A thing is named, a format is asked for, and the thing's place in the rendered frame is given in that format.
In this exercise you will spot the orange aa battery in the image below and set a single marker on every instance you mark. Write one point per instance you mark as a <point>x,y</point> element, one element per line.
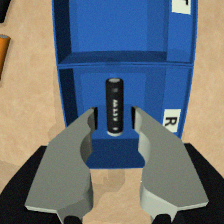
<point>4,44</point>

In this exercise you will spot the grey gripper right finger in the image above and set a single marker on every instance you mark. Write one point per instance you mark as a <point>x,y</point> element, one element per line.
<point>177,179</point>

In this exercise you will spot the blue rack of bins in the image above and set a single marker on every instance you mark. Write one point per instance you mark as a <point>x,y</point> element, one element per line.
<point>125,39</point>

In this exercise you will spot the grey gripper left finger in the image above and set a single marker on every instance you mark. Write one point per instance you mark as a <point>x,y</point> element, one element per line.
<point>54,182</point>

